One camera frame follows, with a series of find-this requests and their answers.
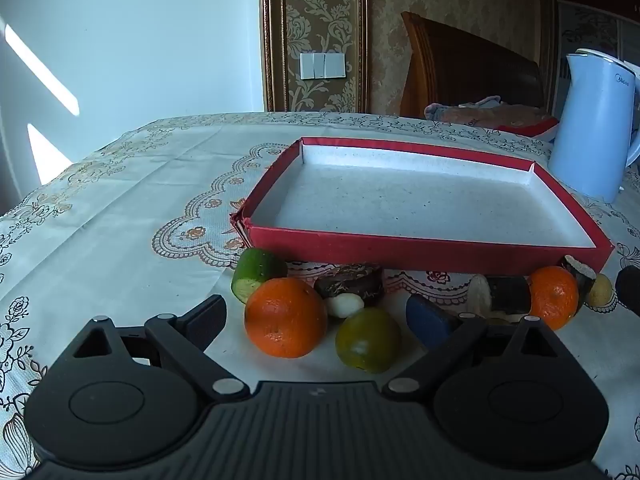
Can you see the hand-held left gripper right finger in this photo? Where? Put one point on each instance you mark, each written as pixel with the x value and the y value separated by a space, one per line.
pixel 425 320

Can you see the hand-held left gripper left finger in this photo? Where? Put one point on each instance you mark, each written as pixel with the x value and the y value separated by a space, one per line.
pixel 206 317

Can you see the green citrus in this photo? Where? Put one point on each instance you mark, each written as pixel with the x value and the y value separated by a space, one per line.
pixel 367 340

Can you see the green cucumber piece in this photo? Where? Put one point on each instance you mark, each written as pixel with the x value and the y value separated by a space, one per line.
pixel 255 272

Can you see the large orange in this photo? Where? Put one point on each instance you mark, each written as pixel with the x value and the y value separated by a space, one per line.
pixel 285 317

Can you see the red cardboard box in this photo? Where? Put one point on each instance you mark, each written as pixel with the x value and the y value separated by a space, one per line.
pixel 400 200

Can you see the small orange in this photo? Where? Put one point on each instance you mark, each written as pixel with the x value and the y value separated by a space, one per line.
pixel 552 295

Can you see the yellow round fruit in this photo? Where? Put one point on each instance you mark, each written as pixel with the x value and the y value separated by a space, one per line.
pixel 600 291

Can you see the brown round fruit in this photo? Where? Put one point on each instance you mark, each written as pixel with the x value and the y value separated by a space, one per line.
pixel 630 287

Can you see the small white lump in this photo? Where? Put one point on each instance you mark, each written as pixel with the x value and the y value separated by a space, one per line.
pixel 345 305

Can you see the dark brown round cake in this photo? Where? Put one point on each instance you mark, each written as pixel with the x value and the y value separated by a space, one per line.
pixel 350 282

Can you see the patterned pillow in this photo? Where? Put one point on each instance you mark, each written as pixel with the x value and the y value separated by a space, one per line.
pixel 480 115

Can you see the light blue electric kettle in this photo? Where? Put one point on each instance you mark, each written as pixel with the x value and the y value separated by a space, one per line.
pixel 585 125

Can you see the sliding door wardrobe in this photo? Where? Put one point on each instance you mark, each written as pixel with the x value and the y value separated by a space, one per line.
pixel 590 25

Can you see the white wall switch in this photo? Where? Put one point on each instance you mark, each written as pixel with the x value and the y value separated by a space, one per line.
pixel 322 66

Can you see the ornate framed wall panel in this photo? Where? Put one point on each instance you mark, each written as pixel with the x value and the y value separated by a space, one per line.
pixel 320 10

